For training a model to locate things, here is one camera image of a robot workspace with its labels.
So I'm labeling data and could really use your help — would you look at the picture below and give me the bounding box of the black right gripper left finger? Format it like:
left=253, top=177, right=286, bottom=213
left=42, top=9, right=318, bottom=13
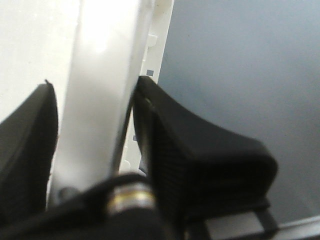
left=0, top=81, right=59, bottom=220

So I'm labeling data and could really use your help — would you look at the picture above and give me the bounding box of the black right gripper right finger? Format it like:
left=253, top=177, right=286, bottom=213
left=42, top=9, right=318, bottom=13
left=133, top=76, right=278, bottom=225

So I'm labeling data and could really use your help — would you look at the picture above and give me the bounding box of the white plastic tote bin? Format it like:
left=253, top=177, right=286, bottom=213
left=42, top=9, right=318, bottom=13
left=0, top=0, right=174, bottom=207

